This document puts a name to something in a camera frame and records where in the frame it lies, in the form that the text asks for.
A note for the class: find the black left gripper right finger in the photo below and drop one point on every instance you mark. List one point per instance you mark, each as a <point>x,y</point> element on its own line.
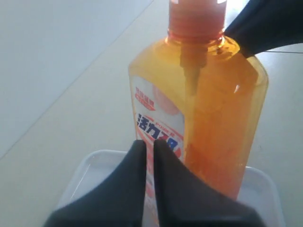
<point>183,200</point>

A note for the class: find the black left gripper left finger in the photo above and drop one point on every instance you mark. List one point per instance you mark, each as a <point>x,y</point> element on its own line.
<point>116,202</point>

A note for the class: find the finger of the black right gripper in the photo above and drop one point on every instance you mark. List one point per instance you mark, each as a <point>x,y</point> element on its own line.
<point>263,25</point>

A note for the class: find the orange soap pump bottle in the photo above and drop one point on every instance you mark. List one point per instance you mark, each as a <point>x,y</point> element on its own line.
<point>201,93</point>

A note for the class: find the white plastic tray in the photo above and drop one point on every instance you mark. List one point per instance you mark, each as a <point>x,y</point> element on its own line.
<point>257,190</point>

